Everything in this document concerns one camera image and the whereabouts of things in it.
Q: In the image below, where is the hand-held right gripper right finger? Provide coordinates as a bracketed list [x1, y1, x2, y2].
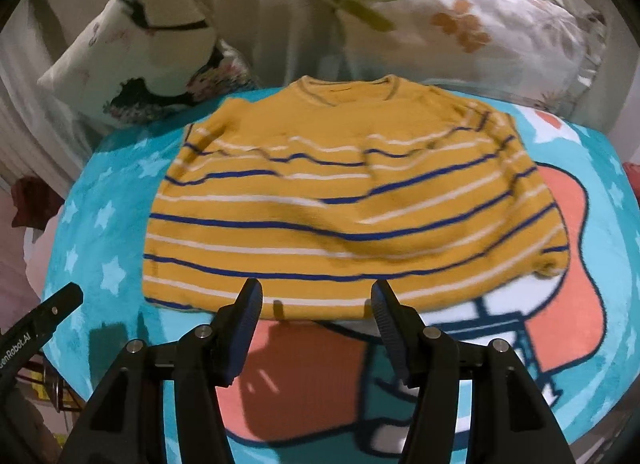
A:
[370, 279, 576, 464]

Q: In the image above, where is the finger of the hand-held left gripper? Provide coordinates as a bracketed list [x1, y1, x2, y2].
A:
[30, 283, 84, 327]

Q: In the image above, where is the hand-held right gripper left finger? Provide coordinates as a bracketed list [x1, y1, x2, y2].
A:
[59, 278, 264, 464]

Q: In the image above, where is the yellow striped sweater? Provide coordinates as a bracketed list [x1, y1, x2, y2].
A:
[141, 74, 571, 322]

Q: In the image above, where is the pink cloth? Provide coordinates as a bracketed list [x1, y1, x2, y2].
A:
[21, 224, 62, 305]

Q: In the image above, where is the dark red cloth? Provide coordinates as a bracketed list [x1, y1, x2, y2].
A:
[10, 176, 66, 233]

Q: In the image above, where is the teal star print blanket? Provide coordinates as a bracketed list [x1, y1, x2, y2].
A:
[40, 86, 637, 464]

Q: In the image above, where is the white pillow with black figure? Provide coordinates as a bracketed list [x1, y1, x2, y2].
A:
[37, 0, 259, 131]

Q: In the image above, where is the white leaf print pillow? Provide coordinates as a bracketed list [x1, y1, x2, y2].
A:
[305, 0, 609, 117]

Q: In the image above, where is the metal wire rack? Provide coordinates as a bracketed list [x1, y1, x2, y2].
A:
[25, 358, 85, 416]

